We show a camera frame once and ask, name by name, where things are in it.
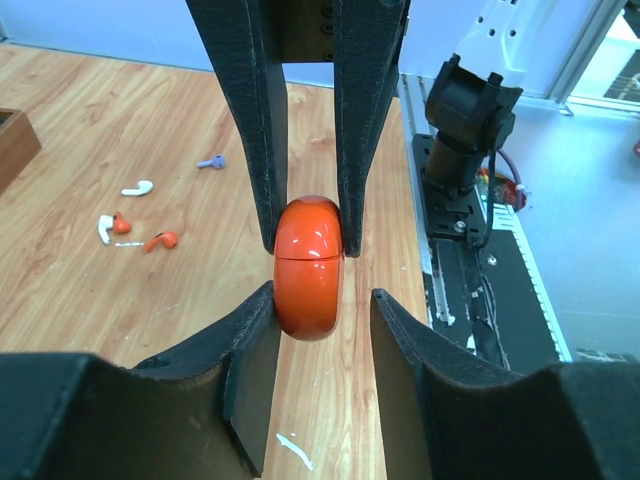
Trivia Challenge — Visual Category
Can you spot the orange earbud case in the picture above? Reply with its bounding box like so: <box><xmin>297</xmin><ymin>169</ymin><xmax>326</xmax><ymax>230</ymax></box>
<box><xmin>273</xmin><ymin>196</ymin><xmax>344</xmax><ymax>341</ymax></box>

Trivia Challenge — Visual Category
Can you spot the white earbud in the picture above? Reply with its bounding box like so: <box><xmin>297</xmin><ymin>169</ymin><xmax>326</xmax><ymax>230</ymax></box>
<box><xmin>121</xmin><ymin>179</ymin><xmax>154</xmax><ymax>197</ymax></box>
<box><xmin>97</xmin><ymin>215</ymin><xmax>114</xmax><ymax>245</ymax></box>

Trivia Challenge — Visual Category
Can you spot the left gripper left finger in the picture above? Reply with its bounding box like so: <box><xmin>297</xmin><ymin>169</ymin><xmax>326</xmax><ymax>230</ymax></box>
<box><xmin>1</xmin><ymin>283</ymin><xmax>281</xmax><ymax>479</ymax></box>

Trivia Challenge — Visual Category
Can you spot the orange earbud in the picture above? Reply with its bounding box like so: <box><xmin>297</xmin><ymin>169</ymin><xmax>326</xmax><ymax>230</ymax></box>
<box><xmin>143</xmin><ymin>231</ymin><xmax>178</xmax><ymax>253</ymax></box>
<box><xmin>113</xmin><ymin>212</ymin><xmax>132</xmax><ymax>234</ymax></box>

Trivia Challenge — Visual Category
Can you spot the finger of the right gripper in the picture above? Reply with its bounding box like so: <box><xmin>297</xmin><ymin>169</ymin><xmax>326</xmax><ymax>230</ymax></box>
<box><xmin>187</xmin><ymin>0</ymin><xmax>288</xmax><ymax>253</ymax></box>
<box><xmin>333</xmin><ymin>1</ymin><xmax>410</xmax><ymax>257</ymax></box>

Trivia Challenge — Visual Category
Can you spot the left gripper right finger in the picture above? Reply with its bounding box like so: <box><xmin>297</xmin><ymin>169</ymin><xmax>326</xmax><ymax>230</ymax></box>
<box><xmin>370</xmin><ymin>289</ymin><xmax>639</xmax><ymax>479</ymax></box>

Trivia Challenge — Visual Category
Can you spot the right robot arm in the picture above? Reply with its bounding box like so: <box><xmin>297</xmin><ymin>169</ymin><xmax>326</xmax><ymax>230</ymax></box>
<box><xmin>188</xmin><ymin>1</ymin><xmax>529</xmax><ymax>257</ymax></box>

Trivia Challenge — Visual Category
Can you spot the wooden compartment tray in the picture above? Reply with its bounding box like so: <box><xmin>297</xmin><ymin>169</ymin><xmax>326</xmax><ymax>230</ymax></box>
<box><xmin>0</xmin><ymin>108</ymin><xmax>41</xmax><ymax>193</ymax></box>

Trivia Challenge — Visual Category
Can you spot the purple earbud right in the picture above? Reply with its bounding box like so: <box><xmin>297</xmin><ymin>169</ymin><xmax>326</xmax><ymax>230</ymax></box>
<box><xmin>198</xmin><ymin>155</ymin><xmax>226</xmax><ymax>170</ymax></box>

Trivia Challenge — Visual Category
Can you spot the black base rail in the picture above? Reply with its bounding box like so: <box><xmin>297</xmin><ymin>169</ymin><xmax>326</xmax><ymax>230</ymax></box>
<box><xmin>412</xmin><ymin>134</ymin><xmax>572</xmax><ymax>374</ymax></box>

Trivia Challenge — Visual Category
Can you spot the white earbud left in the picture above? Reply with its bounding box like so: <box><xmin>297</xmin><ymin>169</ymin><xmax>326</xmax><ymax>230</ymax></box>
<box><xmin>97</xmin><ymin>215</ymin><xmax>114</xmax><ymax>245</ymax></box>

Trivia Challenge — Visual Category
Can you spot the white earbud right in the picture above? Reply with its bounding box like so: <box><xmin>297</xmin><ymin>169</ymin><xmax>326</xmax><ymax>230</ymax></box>
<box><xmin>121</xmin><ymin>179</ymin><xmax>154</xmax><ymax>197</ymax></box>

